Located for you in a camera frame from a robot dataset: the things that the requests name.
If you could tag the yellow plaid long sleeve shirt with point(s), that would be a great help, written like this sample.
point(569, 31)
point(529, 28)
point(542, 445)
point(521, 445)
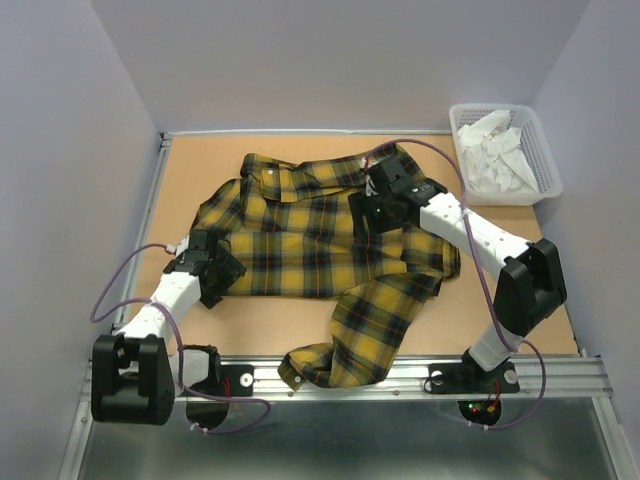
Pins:
point(290, 225)

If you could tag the white plastic laundry basket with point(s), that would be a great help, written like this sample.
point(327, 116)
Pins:
point(533, 144)

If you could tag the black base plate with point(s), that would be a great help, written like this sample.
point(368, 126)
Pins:
point(463, 379)
point(235, 380)

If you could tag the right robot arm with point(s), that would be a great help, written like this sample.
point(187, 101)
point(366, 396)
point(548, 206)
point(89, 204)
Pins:
point(530, 284)

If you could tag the aluminium mounting rail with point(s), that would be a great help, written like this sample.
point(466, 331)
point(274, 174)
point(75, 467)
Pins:
point(325, 375)

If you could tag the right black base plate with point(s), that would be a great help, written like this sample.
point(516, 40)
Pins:
point(463, 379)

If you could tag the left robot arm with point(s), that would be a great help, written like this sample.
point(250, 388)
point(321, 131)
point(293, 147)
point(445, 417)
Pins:
point(134, 379)

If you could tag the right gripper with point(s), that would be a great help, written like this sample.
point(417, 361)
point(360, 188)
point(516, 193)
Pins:
point(360, 204)

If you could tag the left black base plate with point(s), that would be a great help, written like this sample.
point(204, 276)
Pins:
point(235, 380)

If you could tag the white shirt in basket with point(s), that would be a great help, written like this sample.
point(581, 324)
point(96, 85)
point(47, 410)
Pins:
point(492, 157)

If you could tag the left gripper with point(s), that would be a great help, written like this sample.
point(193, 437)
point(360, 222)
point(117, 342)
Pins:
point(231, 270)

